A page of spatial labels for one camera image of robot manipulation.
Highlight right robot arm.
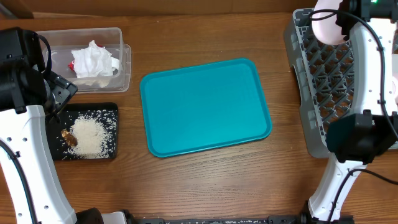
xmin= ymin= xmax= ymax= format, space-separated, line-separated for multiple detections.
xmin=301 ymin=0 xmax=397 ymax=223

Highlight white rice pile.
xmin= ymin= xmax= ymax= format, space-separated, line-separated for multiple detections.
xmin=57 ymin=109 xmax=118 ymax=160

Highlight white round plate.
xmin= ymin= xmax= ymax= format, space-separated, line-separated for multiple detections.
xmin=312 ymin=0 xmax=345 ymax=45

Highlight grey dishwasher rack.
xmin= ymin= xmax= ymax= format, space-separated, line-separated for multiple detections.
xmin=284 ymin=8 xmax=354 ymax=158

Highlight red snack wrapper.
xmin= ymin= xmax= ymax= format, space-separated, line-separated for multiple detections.
xmin=68 ymin=60 xmax=75 ymax=71

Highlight white napkin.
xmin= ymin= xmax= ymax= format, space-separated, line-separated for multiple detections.
xmin=71 ymin=40 xmax=119 ymax=78

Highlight teal serving tray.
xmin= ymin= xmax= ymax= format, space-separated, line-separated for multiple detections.
xmin=140 ymin=58 xmax=272 ymax=157

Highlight black plastic tray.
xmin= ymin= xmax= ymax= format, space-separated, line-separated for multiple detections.
xmin=46 ymin=103 xmax=119 ymax=161

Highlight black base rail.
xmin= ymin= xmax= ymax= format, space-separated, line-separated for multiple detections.
xmin=133 ymin=215 xmax=355 ymax=224

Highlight brown food scrap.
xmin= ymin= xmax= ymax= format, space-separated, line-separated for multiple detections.
xmin=61 ymin=129 xmax=78 ymax=147

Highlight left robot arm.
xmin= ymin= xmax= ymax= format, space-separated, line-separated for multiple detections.
xmin=1 ymin=27 xmax=135 ymax=223

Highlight clear plastic bin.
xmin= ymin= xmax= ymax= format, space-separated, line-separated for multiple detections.
xmin=38 ymin=27 xmax=132 ymax=93

